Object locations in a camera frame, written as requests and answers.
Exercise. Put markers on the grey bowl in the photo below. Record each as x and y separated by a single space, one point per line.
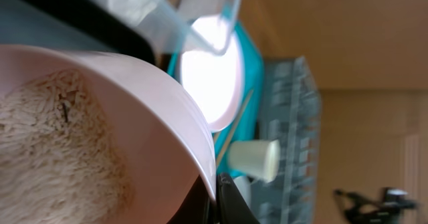
244 187

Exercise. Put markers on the pink bowl with rice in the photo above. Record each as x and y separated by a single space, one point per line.
159 129

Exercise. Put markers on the teal serving tray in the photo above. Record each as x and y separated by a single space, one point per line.
254 71

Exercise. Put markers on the large white plate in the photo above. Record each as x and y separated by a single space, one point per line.
215 82

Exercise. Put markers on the clear plastic bin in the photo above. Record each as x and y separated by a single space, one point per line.
171 26

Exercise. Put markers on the wooden chopstick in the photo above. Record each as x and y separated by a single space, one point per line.
233 128

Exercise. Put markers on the rice pile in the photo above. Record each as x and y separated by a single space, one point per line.
59 158

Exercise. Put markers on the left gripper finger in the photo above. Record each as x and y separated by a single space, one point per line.
229 207

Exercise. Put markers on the black tray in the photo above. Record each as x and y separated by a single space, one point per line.
97 23

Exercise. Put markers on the white paper cup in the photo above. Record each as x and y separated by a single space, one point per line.
259 159

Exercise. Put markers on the grey dishwasher rack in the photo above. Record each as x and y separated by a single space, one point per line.
290 113

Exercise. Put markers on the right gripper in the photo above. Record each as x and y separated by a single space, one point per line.
393 203

